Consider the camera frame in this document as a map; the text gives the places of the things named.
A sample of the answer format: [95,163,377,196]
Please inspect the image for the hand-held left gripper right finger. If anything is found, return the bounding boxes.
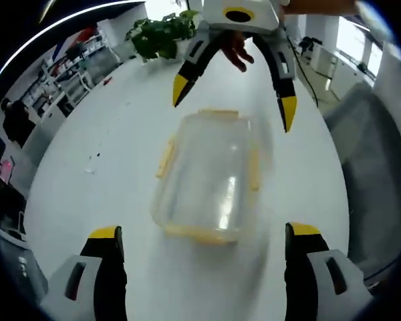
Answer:
[283,221,372,321]

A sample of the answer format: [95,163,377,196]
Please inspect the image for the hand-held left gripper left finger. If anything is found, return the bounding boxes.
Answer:
[47,225,128,321]

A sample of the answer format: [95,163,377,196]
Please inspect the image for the clear container with yellow buckles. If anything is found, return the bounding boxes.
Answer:
[149,106,275,247]

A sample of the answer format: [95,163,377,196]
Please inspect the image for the person's right hand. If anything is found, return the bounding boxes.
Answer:
[220,29,255,73]

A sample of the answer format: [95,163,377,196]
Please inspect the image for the white plant pot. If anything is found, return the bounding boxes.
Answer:
[172,37,188,58]

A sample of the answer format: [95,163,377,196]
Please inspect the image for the green potted plant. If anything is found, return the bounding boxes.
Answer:
[124,9,201,64]

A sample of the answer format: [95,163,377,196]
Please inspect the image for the curved ceiling light strip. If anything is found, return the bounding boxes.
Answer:
[0,1,146,80]

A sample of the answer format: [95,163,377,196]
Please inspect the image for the white storage shelf rack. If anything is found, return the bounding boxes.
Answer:
[19,43,123,120]

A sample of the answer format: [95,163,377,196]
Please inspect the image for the light mesh office chair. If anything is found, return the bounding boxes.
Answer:
[321,82,401,288]

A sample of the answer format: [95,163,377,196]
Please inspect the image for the black cable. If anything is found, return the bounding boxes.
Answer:
[279,18,321,110]

